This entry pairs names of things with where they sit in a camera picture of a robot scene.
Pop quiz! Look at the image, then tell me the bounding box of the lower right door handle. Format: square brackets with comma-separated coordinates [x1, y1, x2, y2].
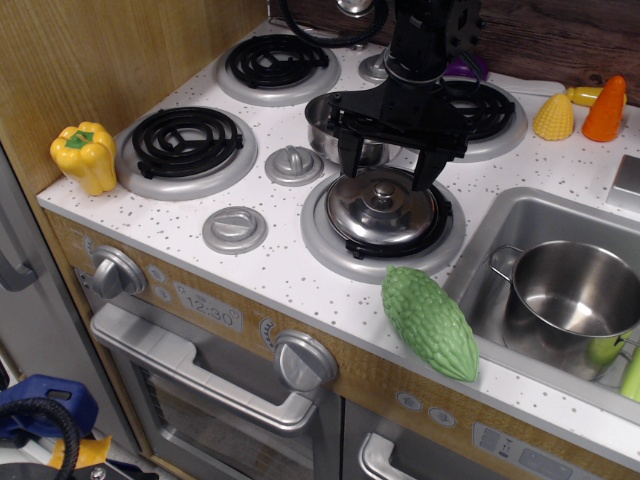
[358, 433, 448, 479]

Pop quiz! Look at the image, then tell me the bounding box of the silver oven door handle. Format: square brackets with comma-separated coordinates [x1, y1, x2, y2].
[91, 304, 317, 437]

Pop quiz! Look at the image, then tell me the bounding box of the right silver oven dial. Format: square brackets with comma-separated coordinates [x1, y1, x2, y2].
[274, 329, 339, 392]

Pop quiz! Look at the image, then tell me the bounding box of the black braided hose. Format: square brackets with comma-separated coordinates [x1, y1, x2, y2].
[0, 397, 82, 472]

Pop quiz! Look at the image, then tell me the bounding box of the front left black burner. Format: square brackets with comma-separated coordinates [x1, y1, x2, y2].
[131, 107, 244, 179]

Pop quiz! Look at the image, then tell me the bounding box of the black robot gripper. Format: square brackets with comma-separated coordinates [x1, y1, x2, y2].
[329, 78, 470, 191]

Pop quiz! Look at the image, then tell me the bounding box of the small steel pan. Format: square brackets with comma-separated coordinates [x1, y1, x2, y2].
[305, 93, 402, 167]

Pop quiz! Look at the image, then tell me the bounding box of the oven clock display panel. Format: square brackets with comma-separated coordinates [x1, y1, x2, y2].
[173, 282, 244, 333]

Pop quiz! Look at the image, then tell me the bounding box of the black corrugated cable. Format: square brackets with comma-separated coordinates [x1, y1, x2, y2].
[277, 0, 389, 49]

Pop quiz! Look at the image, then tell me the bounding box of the back silver stovetop knob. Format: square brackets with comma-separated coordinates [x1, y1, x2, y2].
[358, 53, 388, 84]

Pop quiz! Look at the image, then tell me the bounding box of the orange carrot toy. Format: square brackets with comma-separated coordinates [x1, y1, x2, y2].
[582, 75, 626, 142]

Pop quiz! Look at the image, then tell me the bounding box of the silver faucet base block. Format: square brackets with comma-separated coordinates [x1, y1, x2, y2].
[606, 155, 640, 212]

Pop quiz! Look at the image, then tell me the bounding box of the grey fridge door handle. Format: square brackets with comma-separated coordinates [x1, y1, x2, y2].
[0, 209, 40, 293]

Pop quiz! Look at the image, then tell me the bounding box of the upper silver stovetop knob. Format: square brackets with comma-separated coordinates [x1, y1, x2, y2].
[265, 145, 324, 187]

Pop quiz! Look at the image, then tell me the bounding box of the back left black burner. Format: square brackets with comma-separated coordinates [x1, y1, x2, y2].
[225, 34, 330, 89]

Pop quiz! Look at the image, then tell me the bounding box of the grey sink basin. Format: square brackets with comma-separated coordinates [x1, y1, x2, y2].
[445, 188, 639, 422]

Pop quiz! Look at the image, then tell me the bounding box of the lower silver stovetop knob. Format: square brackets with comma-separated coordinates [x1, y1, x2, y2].
[202, 206, 268, 255]

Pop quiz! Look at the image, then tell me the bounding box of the silver oven dial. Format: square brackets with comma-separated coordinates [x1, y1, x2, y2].
[92, 245, 147, 300]
[274, 329, 339, 392]

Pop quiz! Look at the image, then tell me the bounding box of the yellow orange toy vegetable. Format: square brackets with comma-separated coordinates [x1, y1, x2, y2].
[565, 86, 603, 107]

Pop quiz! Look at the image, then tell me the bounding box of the back right black burner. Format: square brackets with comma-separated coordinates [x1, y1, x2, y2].
[439, 80, 515, 141]

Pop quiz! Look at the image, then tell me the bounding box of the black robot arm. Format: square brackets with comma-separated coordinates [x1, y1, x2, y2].
[329, 1, 484, 191]

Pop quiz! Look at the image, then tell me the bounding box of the yellow corn toy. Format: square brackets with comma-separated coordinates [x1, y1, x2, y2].
[533, 94, 574, 141]

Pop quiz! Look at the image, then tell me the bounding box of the silver stovetop knob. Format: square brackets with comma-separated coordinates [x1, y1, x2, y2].
[358, 53, 388, 84]
[265, 145, 324, 187]
[202, 206, 268, 255]

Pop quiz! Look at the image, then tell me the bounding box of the shiny steel pot lid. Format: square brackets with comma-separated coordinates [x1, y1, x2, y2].
[326, 169, 441, 247]

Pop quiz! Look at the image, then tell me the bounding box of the purple eggplant toy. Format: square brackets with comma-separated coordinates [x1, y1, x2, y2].
[444, 55, 489, 81]

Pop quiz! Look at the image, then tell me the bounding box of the green bitter melon toy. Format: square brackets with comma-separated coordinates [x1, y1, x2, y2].
[381, 266, 479, 382]

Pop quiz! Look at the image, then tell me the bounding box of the large steel pot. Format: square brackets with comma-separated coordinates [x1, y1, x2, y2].
[488, 240, 639, 381]

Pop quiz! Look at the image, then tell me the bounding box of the yellow bell pepper toy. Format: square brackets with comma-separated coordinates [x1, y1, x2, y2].
[49, 122, 117, 196]

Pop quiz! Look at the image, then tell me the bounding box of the left silver oven dial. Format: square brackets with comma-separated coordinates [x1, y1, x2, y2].
[92, 245, 147, 300]

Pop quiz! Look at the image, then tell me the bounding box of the blue clamp tool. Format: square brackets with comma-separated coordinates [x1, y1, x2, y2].
[1, 375, 99, 439]

